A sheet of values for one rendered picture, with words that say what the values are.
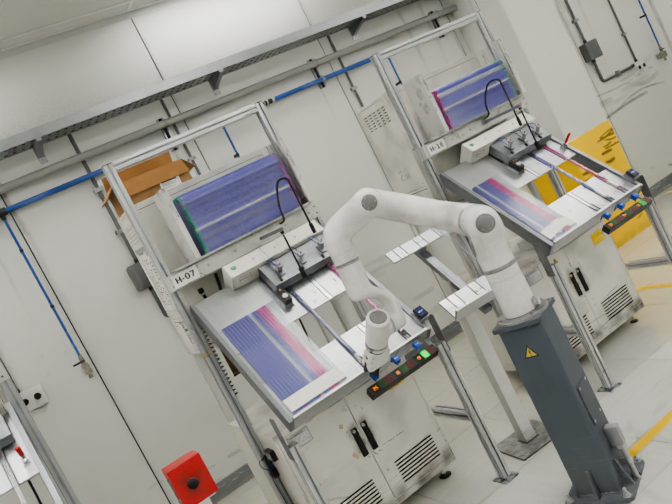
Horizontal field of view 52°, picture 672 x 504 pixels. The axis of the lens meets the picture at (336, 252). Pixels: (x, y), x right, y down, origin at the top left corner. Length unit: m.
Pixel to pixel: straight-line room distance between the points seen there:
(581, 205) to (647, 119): 3.67
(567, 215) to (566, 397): 1.17
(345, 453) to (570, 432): 0.94
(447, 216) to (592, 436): 0.90
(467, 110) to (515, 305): 1.52
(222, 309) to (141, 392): 1.59
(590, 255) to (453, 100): 1.09
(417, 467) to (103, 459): 1.99
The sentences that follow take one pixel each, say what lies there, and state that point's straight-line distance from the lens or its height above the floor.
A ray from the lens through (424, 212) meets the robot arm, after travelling 2.35.
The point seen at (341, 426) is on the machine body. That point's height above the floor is 0.49.
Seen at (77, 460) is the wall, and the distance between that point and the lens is 4.37.
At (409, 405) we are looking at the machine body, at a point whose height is 0.39.
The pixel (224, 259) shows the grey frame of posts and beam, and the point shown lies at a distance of 2.97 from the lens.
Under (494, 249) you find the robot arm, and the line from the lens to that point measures 2.38.
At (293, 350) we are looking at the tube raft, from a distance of 2.71.
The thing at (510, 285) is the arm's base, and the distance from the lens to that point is 2.42.
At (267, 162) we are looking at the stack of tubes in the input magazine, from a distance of 3.08.
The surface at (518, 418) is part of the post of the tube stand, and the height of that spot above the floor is 0.12.
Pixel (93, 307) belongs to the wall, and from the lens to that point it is 4.34.
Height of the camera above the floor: 1.39
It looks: 5 degrees down
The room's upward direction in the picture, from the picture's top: 27 degrees counter-clockwise
